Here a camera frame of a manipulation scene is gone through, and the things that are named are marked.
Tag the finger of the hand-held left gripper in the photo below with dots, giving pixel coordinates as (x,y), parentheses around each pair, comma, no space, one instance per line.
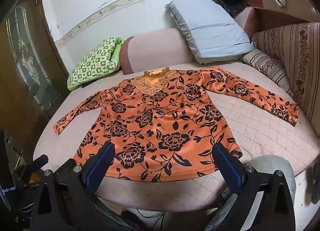
(38,160)

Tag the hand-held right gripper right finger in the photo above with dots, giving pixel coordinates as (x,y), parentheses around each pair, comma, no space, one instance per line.
(230,168)

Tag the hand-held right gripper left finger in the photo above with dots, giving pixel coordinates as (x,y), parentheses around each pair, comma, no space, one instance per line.
(100,168)

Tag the orange black floral blouse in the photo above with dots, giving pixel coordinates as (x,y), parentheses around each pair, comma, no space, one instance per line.
(162,120)

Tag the person's left leg in jeans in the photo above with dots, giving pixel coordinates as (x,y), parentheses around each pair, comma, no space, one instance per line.
(105,211)

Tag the pink quilted sofa bed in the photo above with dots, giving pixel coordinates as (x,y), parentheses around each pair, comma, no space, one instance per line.
(262,133)

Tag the wooden door with patterned glass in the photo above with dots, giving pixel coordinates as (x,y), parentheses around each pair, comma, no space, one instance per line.
(15,83)

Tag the dark slipper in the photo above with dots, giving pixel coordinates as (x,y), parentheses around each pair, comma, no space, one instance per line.
(315,183)

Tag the green patterned folded blanket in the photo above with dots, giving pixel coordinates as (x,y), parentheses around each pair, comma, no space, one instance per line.
(92,63)

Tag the small striped floral cushion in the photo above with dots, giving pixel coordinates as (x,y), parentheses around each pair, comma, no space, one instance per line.
(270,70)

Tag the large striped floral backrest cushion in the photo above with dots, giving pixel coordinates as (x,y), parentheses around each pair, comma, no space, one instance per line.
(300,65)

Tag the grey-blue pillow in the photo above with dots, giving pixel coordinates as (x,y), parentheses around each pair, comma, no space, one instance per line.
(210,28)

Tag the brown cardboard box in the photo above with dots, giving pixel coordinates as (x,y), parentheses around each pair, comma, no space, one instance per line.
(287,13)

